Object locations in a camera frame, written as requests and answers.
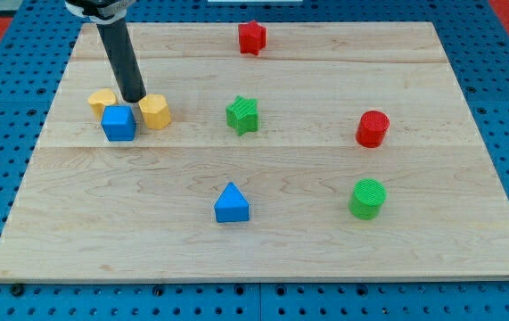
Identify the green star block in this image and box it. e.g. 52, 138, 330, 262
226, 95, 259, 136

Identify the red star block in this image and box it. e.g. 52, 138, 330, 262
238, 21, 267, 55

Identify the blue triangle block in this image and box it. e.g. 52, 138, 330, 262
214, 182, 250, 223

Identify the wooden board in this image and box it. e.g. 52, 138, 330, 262
0, 22, 509, 284

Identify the yellow hexagon block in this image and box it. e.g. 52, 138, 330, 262
138, 94, 171, 130

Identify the green cylinder block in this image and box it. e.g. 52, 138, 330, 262
348, 178, 387, 220

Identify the red cylinder block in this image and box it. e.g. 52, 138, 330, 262
356, 110, 390, 148

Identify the blue cube block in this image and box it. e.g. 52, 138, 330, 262
101, 105, 136, 142

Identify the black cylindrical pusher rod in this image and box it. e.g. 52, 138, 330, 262
97, 18, 146, 103

